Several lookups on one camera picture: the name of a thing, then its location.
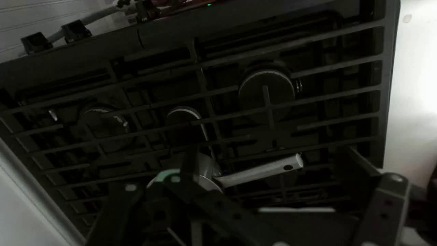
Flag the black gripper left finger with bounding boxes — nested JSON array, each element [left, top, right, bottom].
[[85, 136, 275, 246]]

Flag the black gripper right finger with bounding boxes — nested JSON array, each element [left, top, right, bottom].
[[347, 147, 412, 246]]

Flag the small steel pot with handle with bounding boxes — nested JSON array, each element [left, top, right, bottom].
[[145, 152, 306, 197]]

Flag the medium round stove burner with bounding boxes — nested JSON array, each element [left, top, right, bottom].
[[75, 106, 133, 149]]

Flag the small round stove burner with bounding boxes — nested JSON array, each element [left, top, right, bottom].
[[164, 107, 205, 138]]

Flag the large round stove burner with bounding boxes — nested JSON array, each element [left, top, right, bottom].
[[236, 62, 305, 112]]

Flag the black rod clamp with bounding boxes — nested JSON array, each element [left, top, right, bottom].
[[60, 19, 93, 45], [19, 32, 55, 56]]

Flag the white rod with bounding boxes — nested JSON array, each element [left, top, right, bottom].
[[42, 2, 138, 45]]

